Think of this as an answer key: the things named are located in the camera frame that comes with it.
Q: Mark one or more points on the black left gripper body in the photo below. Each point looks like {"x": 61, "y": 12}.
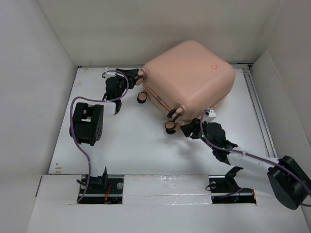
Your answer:
{"x": 122, "y": 84}

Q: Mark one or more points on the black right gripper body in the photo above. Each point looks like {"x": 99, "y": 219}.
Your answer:
{"x": 197, "y": 133}

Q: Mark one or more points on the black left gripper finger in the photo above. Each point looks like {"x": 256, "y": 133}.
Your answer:
{"x": 131, "y": 82}
{"x": 129, "y": 73}

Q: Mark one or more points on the pink hard-shell suitcase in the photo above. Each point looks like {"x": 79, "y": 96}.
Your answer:
{"x": 185, "y": 81}

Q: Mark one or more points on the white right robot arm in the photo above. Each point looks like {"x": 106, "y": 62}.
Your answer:
{"x": 280, "y": 177}

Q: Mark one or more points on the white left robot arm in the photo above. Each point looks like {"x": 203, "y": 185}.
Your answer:
{"x": 87, "y": 117}

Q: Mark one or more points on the white foam cover block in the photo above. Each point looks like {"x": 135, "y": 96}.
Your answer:
{"x": 166, "y": 190}

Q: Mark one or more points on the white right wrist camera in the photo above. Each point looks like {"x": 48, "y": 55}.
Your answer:
{"x": 209, "y": 115}

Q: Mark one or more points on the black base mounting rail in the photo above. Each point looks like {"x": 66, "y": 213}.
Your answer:
{"x": 221, "y": 192}

